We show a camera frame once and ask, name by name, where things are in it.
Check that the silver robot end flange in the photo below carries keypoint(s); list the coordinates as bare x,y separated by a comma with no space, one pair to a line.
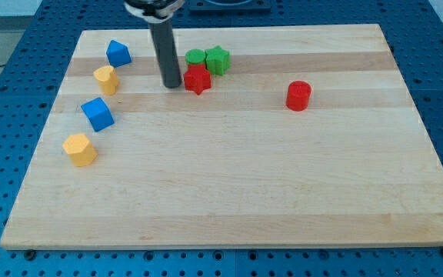
153,8

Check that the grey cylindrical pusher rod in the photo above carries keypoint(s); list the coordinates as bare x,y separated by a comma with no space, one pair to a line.
166,53

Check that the green cylinder block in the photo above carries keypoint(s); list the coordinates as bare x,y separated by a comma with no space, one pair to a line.
195,56

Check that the blue pentagon block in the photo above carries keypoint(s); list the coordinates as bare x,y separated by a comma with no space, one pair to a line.
118,54

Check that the red star block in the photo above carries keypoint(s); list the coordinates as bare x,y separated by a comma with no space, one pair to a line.
197,78

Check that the green star block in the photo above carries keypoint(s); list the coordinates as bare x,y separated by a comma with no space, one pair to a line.
217,60

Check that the yellow heart block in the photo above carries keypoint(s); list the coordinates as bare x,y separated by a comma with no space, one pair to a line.
107,79

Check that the blue cube block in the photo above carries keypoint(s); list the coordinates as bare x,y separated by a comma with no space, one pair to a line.
98,114

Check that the yellow hexagon block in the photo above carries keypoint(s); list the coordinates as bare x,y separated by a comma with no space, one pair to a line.
80,150

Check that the red cylinder block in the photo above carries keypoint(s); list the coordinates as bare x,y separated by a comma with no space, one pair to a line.
298,96

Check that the wooden board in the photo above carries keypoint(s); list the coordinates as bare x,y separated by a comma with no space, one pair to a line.
234,167

